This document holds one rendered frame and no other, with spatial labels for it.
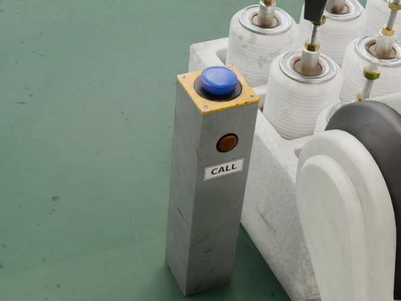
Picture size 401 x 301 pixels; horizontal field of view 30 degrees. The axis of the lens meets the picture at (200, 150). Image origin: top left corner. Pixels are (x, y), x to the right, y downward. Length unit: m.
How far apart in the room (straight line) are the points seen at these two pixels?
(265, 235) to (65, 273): 0.28
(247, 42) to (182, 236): 0.28
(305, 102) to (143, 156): 0.34
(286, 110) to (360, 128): 0.47
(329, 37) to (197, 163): 0.35
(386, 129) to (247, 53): 0.57
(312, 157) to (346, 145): 0.04
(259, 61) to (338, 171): 0.56
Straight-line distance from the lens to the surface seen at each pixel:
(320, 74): 0.97
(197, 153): 0.82
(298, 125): 0.99
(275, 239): 1.01
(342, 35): 1.10
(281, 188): 0.96
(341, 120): 0.54
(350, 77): 1.04
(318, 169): 0.52
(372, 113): 0.52
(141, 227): 1.09
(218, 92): 0.80
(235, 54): 1.07
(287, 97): 0.96
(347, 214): 0.50
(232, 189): 0.89
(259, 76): 1.06
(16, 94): 1.33
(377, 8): 1.17
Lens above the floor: 0.80
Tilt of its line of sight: 41 degrees down
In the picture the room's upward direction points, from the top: 6 degrees clockwise
